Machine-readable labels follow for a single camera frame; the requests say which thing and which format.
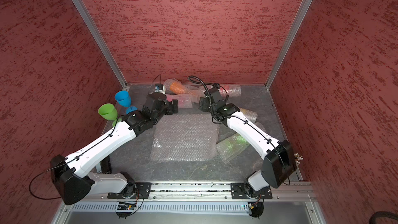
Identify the blue glass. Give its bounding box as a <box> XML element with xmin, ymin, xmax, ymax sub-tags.
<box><xmin>115</xmin><ymin>90</ymin><xmax>137</xmax><ymax>114</ymax></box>

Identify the dark green glass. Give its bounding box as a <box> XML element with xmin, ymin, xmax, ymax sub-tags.
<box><xmin>216</xmin><ymin>133</ymin><xmax>251</xmax><ymax>164</ymax></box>

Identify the yellow glass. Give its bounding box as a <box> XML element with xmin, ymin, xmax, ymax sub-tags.
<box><xmin>240</xmin><ymin>108</ymin><xmax>258</xmax><ymax>123</ymax></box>

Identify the light green wine glass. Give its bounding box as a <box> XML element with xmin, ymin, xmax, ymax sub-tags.
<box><xmin>97</xmin><ymin>103</ymin><xmax>122</xmax><ymax>127</ymax></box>

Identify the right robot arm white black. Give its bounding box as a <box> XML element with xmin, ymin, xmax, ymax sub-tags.
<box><xmin>188</xmin><ymin>76</ymin><xmax>297</xmax><ymax>198</ymax></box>

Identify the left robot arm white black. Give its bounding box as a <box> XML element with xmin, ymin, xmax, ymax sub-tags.
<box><xmin>49</xmin><ymin>92</ymin><xmax>178</xmax><ymax>205</ymax></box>

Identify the pink glass in bubble wrap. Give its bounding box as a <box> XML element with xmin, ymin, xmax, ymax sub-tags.
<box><xmin>166</xmin><ymin>94</ymin><xmax>193</xmax><ymax>109</ymax></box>

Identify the orange glass in bubble wrap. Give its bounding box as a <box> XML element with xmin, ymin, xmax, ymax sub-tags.
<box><xmin>164</xmin><ymin>79</ymin><xmax>205</xmax><ymax>103</ymax></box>

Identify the red glass in bubble wrap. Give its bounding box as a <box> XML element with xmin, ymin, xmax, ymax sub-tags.
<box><xmin>219</xmin><ymin>84</ymin><xmax>241</xmax><ymax>97</ymax></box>

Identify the left base wiring board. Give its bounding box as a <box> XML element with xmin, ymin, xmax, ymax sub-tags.
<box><xmin>116</xmin><ymin>202</ymin><xmax>137</xmax><ymax>218</ymax></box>

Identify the right base wiring plug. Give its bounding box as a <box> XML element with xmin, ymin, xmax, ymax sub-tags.
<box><xmin>248</xmin><ymin>203</ymin><xmax>264</xmax><ymax>218</ymax></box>

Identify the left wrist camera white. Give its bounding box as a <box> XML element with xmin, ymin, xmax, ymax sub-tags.
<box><xmin>154</xmin><ymin>84</ymin><xmax>165</xmax><ymax>94</ymax></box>

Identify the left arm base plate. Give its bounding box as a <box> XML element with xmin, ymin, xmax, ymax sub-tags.
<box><xmin>107</xmin><ymin>183</ymin><xmax>152</xmax><ymax>200</ymax></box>

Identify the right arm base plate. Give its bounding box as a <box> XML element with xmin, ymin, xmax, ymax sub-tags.
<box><xmin>230</xmin><ymin>183</ymin><xmax>273</xmax><ymax>200</ymax></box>

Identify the aluminium front rail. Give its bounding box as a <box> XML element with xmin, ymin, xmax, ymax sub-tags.
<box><xmin>145</xmin><ymin>181</ymin><xmax>318</xmax><ymax>202</ymax></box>

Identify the white slotted cable duct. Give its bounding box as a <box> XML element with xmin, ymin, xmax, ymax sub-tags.
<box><xmin>71</xmin><ymin>202</ymin><xmax>249</xmax><ymax>215</ymax></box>

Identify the left aluminium corner post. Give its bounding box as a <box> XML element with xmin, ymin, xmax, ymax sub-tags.
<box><xmin>72</xmin><ymin>0</ymin><xmax>127</xmax><ymax>89</ymax></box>

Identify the aluminium corner post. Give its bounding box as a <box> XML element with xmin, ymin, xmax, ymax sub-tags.
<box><xmin>72</xmin><ymin>0</ymin><xmax>127</xmax><ymax>89</ymax></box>
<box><xmin>265</xmin><ymin>0</ymin><xmax>313</xmax><ymax>91</ymax></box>

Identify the right aluminium corner post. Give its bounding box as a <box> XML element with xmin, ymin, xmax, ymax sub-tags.
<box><xmin>265</xmin><ymin>0</ymin><xmax>313</xmax><ymax>91</ymax></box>

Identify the black hose bottom right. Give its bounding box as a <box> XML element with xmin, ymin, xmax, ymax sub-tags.
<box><xmin>368</xmin><ymin>211</ymin><xmax>398</xmax><ymax>224</ymax></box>

